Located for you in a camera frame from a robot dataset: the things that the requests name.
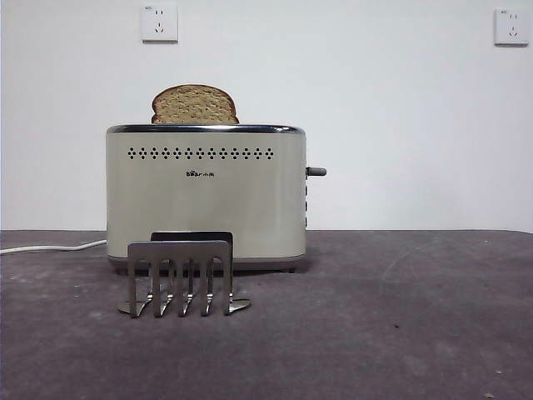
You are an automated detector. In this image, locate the brown seeded bread slice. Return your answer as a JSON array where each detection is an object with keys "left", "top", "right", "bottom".
[{"left": 151, "top": 84, "right": 241, "bottom": 125}]

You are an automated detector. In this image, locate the cream steel two-slot toaster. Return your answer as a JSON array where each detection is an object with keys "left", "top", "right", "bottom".
[{"left": 105, "top": 123, "right": 309, "bottom": 275}]

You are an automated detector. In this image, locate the silver metal toast rack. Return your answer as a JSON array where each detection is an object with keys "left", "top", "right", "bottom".
[{"left": 118, "top": 231, "right": 252, "bottom": 319}]

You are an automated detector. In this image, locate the white wall socket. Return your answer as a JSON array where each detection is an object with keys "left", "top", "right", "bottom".
[
  {"left": 140, "top": 4, "right": 179, "bottom": 44},
  {"left": 494, "top": 7, "right": 530, "bottom": 47}
]

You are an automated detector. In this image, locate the white power cord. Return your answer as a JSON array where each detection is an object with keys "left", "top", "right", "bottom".
[{"left": 0, "top": 239, "right": 108, "bottom": 255}]

